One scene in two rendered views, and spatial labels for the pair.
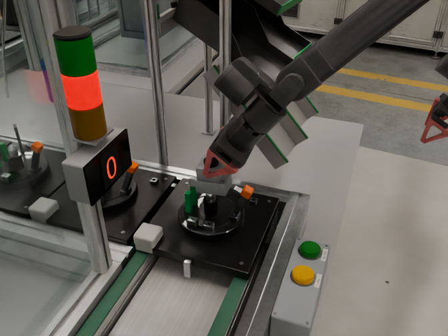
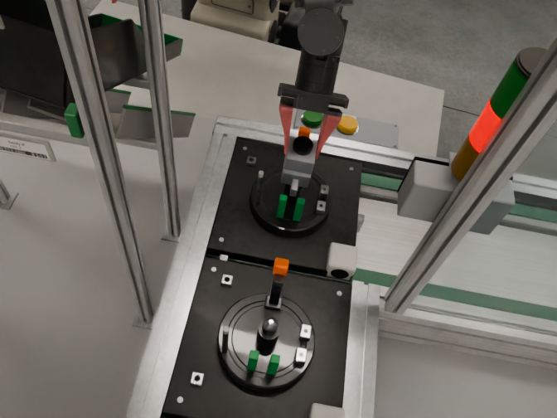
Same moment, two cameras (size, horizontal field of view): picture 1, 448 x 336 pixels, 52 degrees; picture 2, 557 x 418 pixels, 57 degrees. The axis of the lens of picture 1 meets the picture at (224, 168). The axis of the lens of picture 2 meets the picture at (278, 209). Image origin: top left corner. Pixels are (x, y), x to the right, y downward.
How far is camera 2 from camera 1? 1.07 m
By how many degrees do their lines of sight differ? 72
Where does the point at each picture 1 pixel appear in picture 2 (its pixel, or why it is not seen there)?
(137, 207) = (286, 291)
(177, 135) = not seen: outside the picture
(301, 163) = (76, 148)
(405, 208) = (171, 65)
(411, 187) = not seen: hidden behind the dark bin
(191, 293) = (371, 226)
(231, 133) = (330, 85)
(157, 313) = (405, 252)
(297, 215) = (259, 127)
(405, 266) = (260, 80)
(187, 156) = (49, 303)
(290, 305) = (382, 136)
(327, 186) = not seen: hidden behind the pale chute
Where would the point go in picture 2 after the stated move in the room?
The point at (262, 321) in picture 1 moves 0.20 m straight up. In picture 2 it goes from (405, 154) to (444, 75)
